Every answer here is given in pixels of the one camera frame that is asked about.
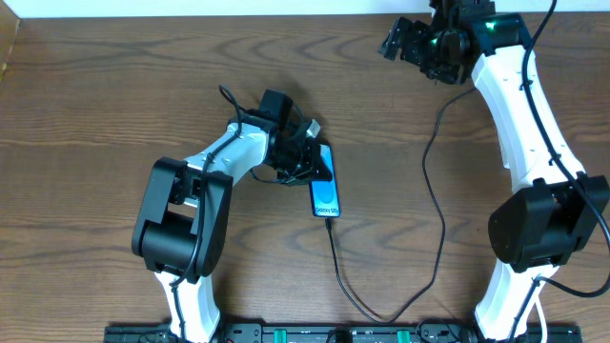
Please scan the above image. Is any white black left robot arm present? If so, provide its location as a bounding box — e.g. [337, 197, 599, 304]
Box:
[132, 86, 340, 342]

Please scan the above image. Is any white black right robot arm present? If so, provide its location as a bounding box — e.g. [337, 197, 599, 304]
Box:
[379, 1, 609, 342]

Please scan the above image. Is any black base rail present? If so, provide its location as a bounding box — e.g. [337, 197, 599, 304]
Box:
[102, 322, 584, 343]

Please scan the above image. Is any white power strip cord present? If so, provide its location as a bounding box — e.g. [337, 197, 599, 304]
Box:
[533, 297, 549, 343]

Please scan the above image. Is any black USB charging cable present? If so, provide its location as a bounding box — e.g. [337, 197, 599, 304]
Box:
[324, 88, 478, 325]

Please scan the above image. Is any blue Galaxy smartphone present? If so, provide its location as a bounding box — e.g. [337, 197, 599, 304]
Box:
[310, 145, 340, 218]

